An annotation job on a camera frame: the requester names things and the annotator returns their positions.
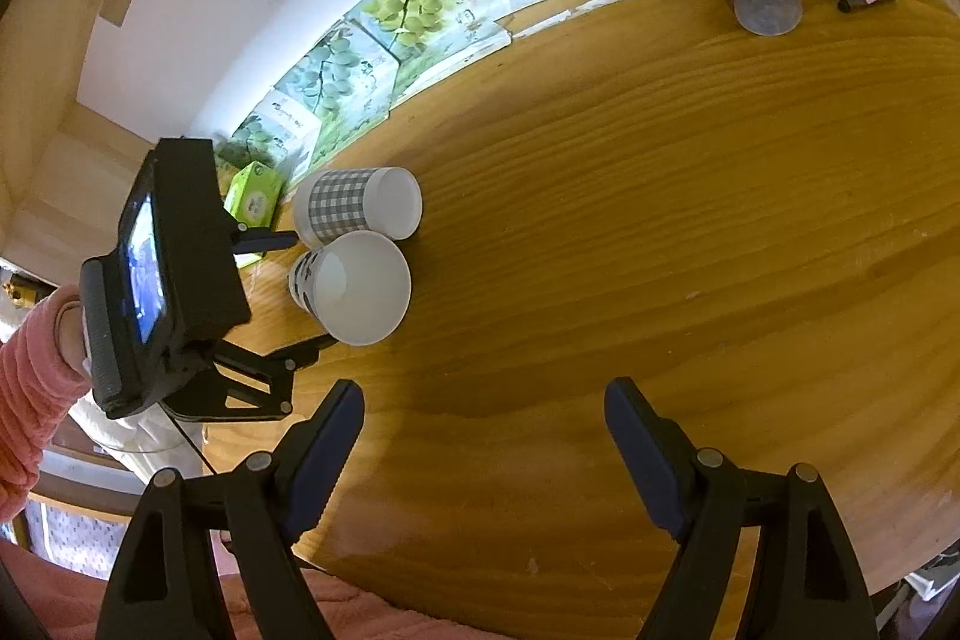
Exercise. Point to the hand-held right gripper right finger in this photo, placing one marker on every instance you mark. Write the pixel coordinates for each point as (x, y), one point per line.
(637, 441)

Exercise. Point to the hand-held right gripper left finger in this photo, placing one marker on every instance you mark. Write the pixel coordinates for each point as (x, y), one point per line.
(330, 441)

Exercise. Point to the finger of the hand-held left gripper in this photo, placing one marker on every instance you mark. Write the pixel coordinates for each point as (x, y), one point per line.
(262, 377)
(262, 239)

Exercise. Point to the white cup with black pattern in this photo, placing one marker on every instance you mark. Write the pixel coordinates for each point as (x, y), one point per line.
(352, 291)

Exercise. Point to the grey checkered paper cup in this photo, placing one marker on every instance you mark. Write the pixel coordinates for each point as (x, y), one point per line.
(352, 211)

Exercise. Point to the green small box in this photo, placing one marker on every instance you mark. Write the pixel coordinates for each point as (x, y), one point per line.
(255, 197)

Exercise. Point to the white cloth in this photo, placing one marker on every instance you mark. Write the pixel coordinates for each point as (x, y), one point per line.
(139, 434)

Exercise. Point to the black marker pen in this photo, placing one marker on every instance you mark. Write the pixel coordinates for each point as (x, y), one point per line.
(866, 0)

